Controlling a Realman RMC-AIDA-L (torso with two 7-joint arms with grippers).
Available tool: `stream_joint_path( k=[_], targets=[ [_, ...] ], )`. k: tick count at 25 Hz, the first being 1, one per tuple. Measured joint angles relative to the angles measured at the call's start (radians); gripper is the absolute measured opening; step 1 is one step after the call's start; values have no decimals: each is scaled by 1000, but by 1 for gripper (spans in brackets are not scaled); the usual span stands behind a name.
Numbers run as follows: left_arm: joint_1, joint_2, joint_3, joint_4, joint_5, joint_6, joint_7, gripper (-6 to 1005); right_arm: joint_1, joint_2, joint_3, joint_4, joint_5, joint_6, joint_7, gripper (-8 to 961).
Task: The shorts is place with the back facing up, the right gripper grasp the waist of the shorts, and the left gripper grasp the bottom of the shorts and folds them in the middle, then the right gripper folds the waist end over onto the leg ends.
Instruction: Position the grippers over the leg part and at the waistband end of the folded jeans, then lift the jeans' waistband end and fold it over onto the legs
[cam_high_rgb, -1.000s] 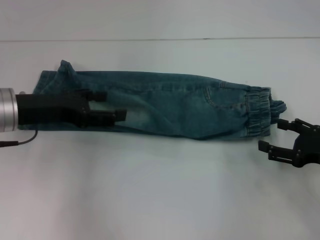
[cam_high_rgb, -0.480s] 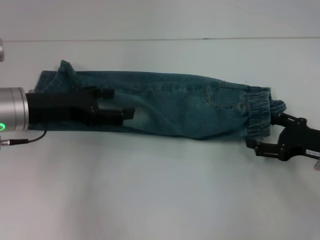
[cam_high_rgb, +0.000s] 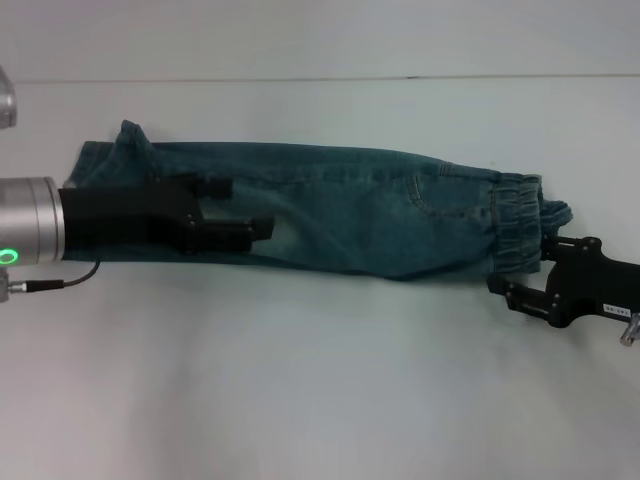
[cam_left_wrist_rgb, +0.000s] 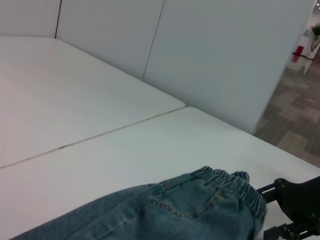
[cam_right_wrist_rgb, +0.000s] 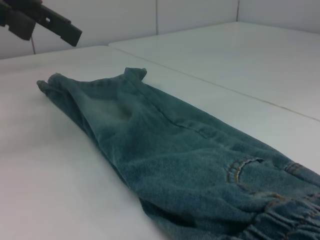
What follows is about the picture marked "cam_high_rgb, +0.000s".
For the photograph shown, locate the blue denim shorts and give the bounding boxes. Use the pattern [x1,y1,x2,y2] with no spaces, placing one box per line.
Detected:
[64,118,576,281]

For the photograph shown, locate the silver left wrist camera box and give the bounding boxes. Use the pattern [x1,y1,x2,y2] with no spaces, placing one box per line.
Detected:
[0,64,21,129]

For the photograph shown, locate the right gripper metal plug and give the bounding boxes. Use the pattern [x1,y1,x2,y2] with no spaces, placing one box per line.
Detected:
[617,313,640,347]

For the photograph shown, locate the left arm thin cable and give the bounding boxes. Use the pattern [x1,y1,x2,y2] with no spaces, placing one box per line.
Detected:
[8,260,102,294]

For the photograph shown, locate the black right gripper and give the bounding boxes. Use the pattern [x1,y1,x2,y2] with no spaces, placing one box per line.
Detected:
[487,237,640,329]

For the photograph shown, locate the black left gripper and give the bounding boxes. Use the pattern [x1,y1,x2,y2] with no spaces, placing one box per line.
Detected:
[57,172,276,259]

